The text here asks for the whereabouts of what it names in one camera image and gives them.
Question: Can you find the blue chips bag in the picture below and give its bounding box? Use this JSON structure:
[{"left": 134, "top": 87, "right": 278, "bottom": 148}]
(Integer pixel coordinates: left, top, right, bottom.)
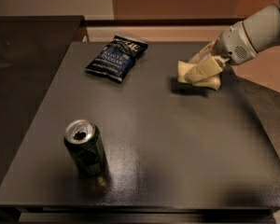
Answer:
[{"left": 85, "top": 35, "right": 148, "bottom": 83}]

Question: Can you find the yellow sponge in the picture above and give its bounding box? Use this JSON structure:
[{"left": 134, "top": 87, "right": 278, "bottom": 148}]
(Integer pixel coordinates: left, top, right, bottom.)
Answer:
[{"left": 177, "top": 61, "right": 221, "bottom": 91}]

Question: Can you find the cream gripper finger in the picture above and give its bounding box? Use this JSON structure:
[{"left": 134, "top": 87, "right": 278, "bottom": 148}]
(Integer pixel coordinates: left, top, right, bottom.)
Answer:
[
  {"left": 184, "top": 55, "right": 228, "bottom": 84},
  {"left": 189, "top": 42, "right": 215, "bottom": 63}
]

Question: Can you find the dark green soda can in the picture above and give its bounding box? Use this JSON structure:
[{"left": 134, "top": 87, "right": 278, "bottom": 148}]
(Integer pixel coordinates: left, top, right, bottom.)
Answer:
[{"left": 64, "top": 119, "right": 105, "bottom": 176}]

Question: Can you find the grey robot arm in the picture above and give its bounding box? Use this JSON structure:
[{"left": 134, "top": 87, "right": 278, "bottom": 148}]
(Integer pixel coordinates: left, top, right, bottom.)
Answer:
[{"left": 178, "top": 0, "right": 280, "bottom": 87}]

